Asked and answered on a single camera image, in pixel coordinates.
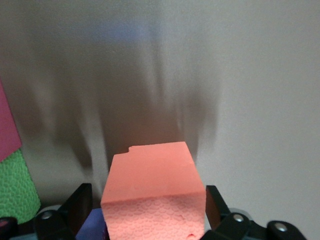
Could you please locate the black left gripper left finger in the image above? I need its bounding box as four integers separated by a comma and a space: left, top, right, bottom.
0, 183, 93, 240

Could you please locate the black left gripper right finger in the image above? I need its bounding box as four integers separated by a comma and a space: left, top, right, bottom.
201, 185, 308, 240

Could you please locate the purple foam cube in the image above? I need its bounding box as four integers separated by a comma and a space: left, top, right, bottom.
74, 208, 109, 240

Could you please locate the green foam cube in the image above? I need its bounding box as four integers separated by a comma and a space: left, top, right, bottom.
0, 148, 42, 225

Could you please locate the orange foam cube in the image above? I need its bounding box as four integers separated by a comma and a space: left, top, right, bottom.
100, 141, 207, 240

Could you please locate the red foam cube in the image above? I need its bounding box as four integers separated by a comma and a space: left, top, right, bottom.
0, 77, 23, 162

